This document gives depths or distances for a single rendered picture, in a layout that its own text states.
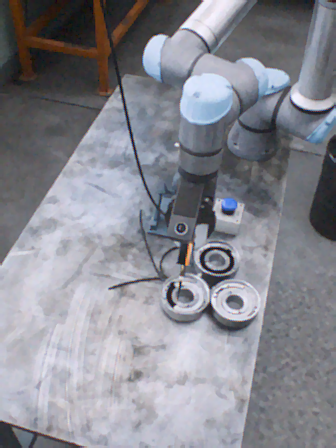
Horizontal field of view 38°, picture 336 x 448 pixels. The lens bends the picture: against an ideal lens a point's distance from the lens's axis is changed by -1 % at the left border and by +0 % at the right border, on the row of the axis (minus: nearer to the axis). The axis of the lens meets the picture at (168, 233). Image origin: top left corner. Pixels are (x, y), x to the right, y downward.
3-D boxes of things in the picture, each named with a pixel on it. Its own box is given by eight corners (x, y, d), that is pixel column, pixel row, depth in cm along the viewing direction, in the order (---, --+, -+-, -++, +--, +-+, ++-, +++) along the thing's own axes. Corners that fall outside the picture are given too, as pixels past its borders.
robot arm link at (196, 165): (220, 161, 78) (170, 152, 79) (216, 182, 81) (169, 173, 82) (226, 133, 83) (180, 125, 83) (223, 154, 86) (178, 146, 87)
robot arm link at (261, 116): (250, 100, 143) (259, 57, 133) (291, 117, 138) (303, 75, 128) (229, 118, 136) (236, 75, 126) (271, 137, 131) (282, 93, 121)
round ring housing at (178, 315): (218, 306, 106) (220, 295, 103) (182, 333, 101) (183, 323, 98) (185, 276, 111) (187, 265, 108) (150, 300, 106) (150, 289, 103)
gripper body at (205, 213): (216, 197, 96) (224, 149, 87) (209, 228, 90) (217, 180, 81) (178, 190, 97) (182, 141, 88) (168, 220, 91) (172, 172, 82)
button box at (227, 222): (237, 236, 120) (240, 222, 116) (209, 229, 121) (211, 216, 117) (242, 213, 125) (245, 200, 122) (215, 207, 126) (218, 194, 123)
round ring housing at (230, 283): (266, 310, 106) (270, 300, 103) (235, 339, 101) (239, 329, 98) (230, 281, 111) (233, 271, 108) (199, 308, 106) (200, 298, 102)
